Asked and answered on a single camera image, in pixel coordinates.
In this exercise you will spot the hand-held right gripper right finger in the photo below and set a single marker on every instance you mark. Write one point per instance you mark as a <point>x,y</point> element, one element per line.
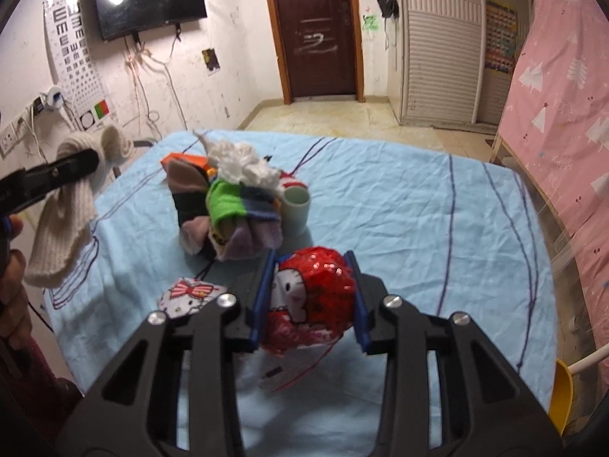
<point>360,312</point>

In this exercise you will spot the eye chart poster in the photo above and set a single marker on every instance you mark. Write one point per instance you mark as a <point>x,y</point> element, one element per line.
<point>78,66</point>

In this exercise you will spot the black wall television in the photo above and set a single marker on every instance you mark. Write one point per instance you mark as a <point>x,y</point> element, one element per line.
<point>147,0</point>

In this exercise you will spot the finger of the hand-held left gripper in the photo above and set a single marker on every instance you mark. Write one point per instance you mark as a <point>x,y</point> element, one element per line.
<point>57,171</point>

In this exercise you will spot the white wall socket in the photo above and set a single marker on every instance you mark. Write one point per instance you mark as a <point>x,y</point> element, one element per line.
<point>10,138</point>

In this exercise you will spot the chair with white metal frame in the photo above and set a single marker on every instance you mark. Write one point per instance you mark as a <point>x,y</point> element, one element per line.
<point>564,395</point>

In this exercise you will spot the wooden bed frame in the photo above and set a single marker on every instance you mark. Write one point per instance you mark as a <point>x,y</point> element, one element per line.
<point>505,152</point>

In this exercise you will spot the red and white small item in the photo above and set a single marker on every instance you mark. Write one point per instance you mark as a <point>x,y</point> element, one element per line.
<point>290,181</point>

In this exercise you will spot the light green cup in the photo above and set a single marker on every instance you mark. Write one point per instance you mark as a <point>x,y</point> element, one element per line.
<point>296,209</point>

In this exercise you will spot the colourful grid poster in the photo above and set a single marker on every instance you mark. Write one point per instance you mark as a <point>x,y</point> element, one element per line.
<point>500,38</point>

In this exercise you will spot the person's left hand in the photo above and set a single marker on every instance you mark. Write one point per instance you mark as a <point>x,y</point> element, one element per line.
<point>16,290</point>

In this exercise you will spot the lavender sock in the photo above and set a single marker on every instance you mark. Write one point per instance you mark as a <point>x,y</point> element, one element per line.
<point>252,240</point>

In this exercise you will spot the light blue bed sheet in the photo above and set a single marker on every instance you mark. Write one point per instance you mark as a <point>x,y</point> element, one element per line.
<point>404,228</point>

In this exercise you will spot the dark brown door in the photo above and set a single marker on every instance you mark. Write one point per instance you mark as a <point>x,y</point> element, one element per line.
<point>316,33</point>

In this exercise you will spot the white shutter wardrobe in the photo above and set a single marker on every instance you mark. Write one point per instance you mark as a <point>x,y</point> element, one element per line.
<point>437,47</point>

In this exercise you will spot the person's left forearm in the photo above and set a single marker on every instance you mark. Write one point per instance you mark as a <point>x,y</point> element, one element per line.
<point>33,381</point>

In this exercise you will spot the black hanging bag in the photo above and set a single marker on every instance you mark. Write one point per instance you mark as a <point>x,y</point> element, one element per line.
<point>388,4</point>

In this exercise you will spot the purple and black sock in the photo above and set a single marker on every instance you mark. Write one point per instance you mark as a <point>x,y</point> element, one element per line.
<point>188,190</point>

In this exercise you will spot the pink printed curtain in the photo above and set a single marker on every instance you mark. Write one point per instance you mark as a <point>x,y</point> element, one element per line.
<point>561,119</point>

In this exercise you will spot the white power adapter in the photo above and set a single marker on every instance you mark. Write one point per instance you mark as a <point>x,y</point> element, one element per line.
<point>50,99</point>

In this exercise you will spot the white knitted sock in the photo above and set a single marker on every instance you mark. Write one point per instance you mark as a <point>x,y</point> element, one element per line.
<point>62,228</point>

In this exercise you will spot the small wall picture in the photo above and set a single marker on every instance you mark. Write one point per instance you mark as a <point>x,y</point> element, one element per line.
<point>210,62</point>

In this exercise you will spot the red foil cat print wrapper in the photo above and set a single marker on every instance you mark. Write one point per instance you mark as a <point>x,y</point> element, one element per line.
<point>323,285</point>

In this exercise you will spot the green sock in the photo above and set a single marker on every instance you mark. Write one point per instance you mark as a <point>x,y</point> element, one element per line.
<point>226,202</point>

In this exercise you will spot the green wall sticker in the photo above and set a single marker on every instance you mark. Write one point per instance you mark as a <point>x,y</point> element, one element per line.
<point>370,23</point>

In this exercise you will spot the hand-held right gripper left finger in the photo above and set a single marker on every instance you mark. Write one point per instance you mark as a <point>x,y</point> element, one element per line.
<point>262,309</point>

